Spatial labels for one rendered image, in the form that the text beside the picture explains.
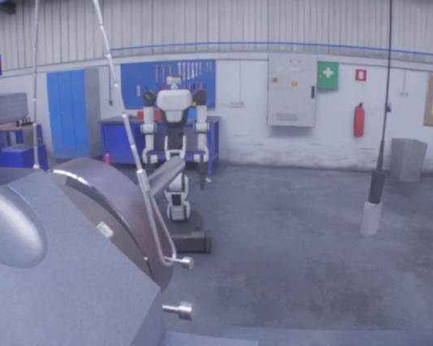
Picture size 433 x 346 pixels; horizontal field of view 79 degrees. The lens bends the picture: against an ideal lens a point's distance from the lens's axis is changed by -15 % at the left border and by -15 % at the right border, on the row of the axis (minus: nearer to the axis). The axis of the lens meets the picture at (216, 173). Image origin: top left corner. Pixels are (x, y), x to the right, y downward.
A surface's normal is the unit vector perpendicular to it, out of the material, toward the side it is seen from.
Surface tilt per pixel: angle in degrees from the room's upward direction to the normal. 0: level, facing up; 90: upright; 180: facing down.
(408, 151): 93
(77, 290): 45
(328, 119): 90
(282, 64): 90
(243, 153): 90
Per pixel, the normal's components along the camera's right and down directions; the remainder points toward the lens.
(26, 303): 0.70, -0.65
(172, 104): 0.05, 0.29
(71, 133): -0.18, 0.28
